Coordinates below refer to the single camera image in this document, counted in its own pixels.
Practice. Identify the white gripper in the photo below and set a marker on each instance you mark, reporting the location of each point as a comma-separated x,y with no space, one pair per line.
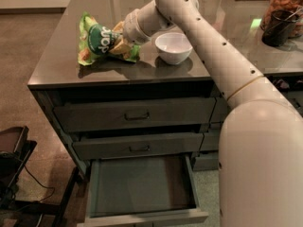
133,27

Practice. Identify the green rice chip bag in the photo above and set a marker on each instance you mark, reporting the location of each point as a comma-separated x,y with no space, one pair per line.
96,40

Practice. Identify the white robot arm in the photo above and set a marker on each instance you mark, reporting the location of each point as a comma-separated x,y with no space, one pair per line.
261,140

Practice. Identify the grey drawer cabinet island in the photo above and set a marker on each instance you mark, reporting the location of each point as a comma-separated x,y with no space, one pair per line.
58,80

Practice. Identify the top left drawer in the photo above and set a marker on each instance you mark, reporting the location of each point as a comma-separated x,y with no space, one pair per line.
134,114

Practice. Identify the middle left drawer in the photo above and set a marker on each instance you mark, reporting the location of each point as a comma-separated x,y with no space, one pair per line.
138,145

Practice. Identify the middle right drawer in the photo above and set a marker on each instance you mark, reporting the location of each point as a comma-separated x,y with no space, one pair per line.
210,141

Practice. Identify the open bottom left drawer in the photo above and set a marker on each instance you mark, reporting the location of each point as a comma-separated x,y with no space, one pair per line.
156,191

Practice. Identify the purple snack bag in drawer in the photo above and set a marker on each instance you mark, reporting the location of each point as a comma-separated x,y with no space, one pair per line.
281,84

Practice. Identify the white ceramic bowl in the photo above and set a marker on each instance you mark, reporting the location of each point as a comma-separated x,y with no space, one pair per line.
173,48

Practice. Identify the black cup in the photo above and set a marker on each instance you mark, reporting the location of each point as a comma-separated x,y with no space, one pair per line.
282,23

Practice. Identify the glass jar of snacks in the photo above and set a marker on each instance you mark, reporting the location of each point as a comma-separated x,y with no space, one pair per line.
293,6

